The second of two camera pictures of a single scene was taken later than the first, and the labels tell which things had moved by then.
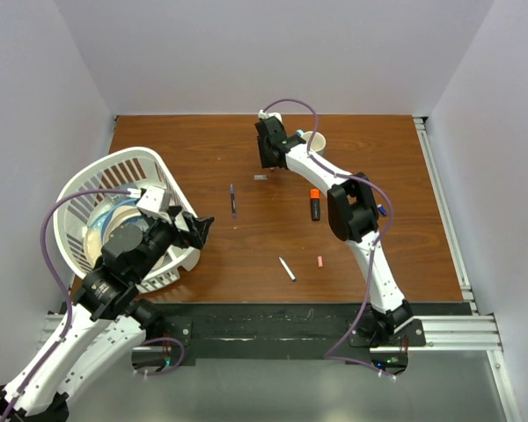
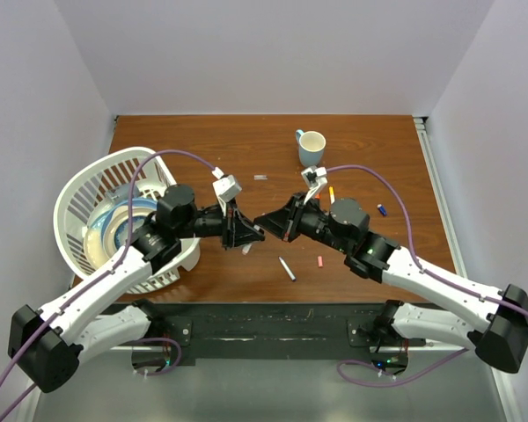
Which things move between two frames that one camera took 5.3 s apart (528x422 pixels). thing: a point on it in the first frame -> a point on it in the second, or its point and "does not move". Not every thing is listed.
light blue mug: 318,143 does not move
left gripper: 197,232 -> 240,231
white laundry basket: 97,180 does not move
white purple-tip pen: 288,271 does not move
